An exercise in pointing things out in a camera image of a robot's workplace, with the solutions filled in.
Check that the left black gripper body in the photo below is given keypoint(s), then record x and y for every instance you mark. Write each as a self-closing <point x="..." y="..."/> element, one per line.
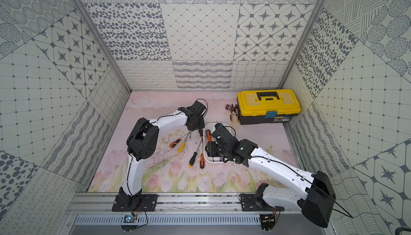
<point x="197" y="125"/>

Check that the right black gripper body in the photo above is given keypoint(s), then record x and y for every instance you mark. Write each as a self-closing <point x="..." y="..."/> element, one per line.
<point x="216" y="150"/>

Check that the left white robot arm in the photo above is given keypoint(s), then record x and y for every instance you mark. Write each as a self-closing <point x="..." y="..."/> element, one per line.
<point x="142" y="141"/>

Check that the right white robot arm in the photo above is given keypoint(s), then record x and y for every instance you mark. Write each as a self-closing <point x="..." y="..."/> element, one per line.
<point x="315" y="195"/>

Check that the white rectangular storage tray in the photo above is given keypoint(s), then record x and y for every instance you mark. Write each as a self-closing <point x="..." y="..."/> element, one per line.
<point x="211" y="127"/>

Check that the black yellow stubby screwdriver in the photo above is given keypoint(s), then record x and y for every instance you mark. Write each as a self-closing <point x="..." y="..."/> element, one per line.
<point x="192" y="160"/>

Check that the yellow black toolbox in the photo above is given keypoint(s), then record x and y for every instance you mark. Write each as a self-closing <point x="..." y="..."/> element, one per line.
<point x="267" y="106"/>

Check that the green circuit board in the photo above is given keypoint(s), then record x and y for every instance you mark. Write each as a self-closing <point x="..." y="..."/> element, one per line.
<point x="130" y="219"/>

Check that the brown clamp with wires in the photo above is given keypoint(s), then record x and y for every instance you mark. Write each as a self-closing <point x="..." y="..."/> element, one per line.
<point x="233" y="112"/>

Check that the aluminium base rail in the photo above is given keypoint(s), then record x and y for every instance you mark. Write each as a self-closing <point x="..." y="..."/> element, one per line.
<point x="181" y="209"/>

